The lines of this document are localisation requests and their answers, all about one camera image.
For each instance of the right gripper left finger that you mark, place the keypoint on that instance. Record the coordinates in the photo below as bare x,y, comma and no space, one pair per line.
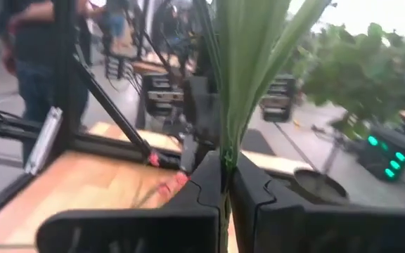
135,232

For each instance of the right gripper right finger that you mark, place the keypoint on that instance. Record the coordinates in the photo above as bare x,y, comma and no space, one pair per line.
311,232

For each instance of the pink flower bunch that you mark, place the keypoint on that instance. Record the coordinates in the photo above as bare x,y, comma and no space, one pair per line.
179,179

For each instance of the white flower bunch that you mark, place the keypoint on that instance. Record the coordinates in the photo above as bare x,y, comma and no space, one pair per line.
244,70

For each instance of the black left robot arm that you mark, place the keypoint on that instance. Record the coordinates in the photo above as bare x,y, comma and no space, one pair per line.
202,109

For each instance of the black robot with green lights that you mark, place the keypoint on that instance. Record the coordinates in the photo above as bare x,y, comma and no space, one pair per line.
382,158

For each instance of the black equipment rack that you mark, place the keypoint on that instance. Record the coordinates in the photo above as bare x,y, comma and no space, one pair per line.
278,102
162,96

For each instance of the green plant in black pot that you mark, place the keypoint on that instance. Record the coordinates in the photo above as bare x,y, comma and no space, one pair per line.
357,77

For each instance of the person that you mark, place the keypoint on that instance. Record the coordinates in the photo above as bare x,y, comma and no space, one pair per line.
33,42
169,24
116,24

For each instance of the silver aluminium bracket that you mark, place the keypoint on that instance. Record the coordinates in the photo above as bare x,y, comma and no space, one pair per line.
44,140

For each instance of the black metal table frame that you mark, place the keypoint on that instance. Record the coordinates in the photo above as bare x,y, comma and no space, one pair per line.
65,105

